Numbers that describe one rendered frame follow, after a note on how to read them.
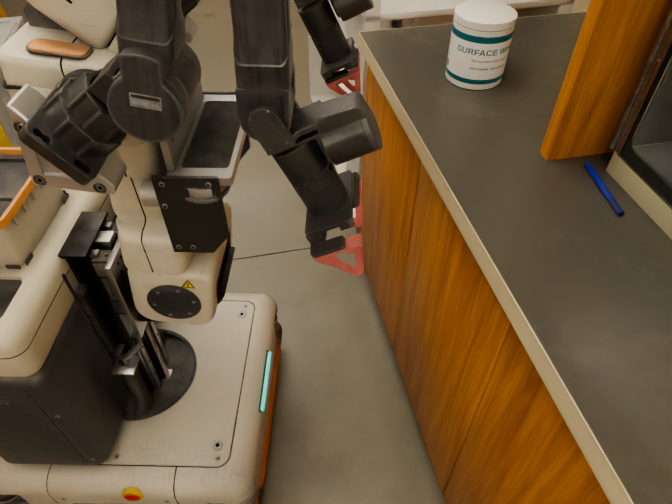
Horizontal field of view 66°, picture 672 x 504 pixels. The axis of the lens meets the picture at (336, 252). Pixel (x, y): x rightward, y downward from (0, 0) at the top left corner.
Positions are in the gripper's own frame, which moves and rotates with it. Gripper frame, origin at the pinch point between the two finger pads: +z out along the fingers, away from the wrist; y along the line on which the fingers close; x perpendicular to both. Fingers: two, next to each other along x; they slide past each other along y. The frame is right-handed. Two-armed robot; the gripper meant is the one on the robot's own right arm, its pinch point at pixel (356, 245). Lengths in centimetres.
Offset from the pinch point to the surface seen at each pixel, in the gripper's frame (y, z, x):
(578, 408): -21.8, 16.3, -21.8
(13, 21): 161, -29, 140
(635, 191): 18, 24, -42
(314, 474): 5, 86, 51
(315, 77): 208, 66, 52
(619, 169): 23, 23, -41
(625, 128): 24, 15, -43
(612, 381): -18.1, 18.6, -26.7
